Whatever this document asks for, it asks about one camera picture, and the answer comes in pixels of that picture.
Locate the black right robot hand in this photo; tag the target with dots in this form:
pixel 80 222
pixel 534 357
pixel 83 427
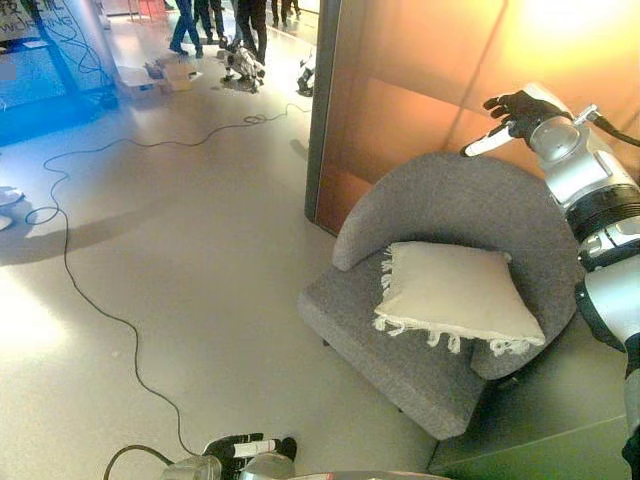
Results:
pixel 530 107

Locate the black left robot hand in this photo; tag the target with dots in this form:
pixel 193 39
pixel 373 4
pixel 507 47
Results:
pixel 225 447

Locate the white fringed pillow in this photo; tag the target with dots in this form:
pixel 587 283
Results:
pixel 450 290

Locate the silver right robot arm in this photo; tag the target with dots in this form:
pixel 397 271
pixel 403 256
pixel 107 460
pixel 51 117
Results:
pixel 585 170

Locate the grey fabric tub sofa chair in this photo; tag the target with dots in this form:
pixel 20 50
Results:
pixel 450 200

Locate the black left robot foot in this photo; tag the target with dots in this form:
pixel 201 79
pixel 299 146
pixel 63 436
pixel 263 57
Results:
pixel 289 447

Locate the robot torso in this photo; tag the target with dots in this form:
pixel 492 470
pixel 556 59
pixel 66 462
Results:
pixel 360 476

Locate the white black robot dog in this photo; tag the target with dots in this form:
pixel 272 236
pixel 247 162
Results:
pixel 242 62
pixel 306 75

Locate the person in dark trousers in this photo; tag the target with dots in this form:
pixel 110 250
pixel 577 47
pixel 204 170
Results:
pixel 252 25
pixel 212 17
pixel 187 25

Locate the open cardboard box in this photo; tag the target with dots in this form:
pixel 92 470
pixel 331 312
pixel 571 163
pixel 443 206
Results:
pixel 177 77

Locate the flat white box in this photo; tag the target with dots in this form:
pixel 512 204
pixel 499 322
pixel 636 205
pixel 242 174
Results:
pixel 137 82

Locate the blue lit display panel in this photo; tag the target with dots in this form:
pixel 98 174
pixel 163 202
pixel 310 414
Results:
pixel 40 50

